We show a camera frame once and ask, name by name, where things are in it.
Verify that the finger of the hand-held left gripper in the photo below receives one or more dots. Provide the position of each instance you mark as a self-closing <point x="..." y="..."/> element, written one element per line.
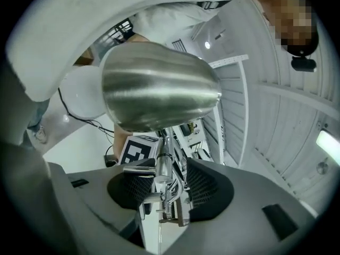
<point x="252" y="195"/>

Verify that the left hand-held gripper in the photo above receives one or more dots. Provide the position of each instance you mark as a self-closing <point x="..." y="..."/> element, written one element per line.
<point x="138" y="150"/>

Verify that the silver metal stand device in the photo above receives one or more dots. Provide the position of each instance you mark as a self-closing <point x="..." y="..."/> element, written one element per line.
<point x="159" y="89"/>

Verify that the person's left forearm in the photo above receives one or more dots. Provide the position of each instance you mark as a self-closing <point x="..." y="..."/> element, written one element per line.
<point x="120" y="139"/>

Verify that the round ceiling sensor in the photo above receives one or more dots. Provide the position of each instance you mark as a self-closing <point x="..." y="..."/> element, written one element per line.
<point x="322" y="166"/>

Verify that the person's right shoe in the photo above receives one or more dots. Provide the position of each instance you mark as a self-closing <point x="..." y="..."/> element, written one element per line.
<point x="41" y="135"/>

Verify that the long ceiling light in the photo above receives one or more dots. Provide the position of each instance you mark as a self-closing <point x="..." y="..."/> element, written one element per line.
<point x="328" y="145"/>

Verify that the person's right jeans leg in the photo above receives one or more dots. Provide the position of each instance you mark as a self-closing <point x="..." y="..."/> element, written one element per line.
<point x="37" y="115"/>

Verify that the person's white shirt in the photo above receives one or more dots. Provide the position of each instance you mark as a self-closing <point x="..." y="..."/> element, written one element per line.
<point x="79" y="23"/>

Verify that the person's head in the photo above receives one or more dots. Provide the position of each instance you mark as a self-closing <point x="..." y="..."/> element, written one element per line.
<point x="289" y="12"/>

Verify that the black head-worn camera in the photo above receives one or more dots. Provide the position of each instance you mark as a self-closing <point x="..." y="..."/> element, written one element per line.
<point x="302" y="64"/>

